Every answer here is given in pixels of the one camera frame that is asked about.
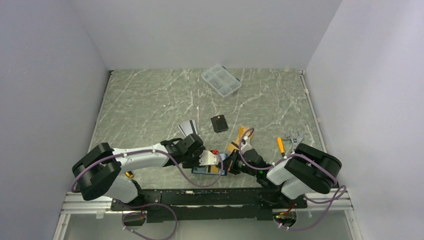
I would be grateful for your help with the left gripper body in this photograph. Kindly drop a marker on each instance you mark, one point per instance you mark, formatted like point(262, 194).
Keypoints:
point(192, 160)

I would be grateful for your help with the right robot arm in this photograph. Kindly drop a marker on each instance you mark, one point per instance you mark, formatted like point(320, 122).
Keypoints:
point(306, 169)

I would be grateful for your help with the clear plastic organizer box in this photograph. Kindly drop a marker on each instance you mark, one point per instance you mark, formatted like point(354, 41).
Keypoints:
point(221, 80)

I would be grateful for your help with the black card stack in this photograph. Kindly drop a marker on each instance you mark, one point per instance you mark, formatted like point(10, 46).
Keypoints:
point(219, 123)

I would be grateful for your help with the orange handled tool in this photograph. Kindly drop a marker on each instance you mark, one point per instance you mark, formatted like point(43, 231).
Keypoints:
point(280, 143)

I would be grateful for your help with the blue leather card holder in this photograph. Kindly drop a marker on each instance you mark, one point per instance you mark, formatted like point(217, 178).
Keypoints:
point(201, 170)

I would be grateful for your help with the yellow black screwdriver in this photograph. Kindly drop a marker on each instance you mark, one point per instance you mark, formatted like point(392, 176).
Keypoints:
point(129, 174)

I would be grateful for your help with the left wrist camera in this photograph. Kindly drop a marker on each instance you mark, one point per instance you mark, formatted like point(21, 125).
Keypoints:
point(208, 158)

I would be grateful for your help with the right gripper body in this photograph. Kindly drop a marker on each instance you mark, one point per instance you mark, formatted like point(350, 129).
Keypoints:
point(236, 164)

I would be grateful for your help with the silver card stack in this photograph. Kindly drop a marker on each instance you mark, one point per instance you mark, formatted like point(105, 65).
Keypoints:
point(188, 127)

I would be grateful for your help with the black base frame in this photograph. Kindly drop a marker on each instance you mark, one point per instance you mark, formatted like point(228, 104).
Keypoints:
point(210, 204)

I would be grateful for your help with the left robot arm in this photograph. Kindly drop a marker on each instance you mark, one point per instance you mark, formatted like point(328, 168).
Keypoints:
point(97, 173)

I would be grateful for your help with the orange credit card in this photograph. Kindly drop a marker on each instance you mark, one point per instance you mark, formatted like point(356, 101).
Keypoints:
point(214, 170)

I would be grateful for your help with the aluminium rail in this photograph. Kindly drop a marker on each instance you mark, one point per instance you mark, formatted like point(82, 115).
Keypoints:
point(74, 204)

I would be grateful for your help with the adjustable wrench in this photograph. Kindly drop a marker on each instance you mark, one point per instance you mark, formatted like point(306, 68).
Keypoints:
point(295, 140)

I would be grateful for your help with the orange card stack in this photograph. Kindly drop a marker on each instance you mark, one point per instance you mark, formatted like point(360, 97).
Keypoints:
point(244, 135)

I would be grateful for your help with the loose orange card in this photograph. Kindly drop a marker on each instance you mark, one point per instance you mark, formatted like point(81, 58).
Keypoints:
point(233, 146)

